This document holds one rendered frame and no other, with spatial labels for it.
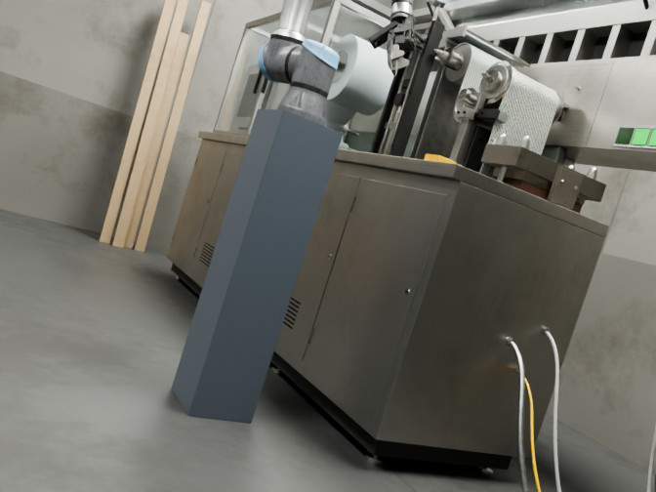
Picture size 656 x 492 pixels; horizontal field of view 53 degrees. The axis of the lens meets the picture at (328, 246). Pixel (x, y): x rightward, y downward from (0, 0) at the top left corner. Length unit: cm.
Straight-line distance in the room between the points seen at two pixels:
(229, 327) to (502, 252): 82
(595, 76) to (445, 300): 102
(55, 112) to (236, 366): 340
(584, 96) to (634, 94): 20
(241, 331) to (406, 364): 48
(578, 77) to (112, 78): 347
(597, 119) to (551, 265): 56
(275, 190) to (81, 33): 342
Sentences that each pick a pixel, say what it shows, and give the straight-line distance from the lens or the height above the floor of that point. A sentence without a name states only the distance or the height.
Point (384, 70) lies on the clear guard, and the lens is 320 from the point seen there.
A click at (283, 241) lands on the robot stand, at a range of 188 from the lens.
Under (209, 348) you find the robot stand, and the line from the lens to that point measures 189.
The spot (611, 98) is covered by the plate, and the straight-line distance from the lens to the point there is 241.
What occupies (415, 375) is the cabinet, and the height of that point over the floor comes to 30.
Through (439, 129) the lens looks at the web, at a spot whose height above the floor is 110.
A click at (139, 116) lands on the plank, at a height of 90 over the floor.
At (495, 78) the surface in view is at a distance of 229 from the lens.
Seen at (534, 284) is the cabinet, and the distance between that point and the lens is 210.
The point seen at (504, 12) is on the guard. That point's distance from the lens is 300.
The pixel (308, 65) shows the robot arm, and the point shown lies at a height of 105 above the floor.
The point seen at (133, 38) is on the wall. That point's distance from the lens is 515.
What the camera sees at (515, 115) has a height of 116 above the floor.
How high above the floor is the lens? 67
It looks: 3 degrees down
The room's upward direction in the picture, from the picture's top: 18 degrees clockwise
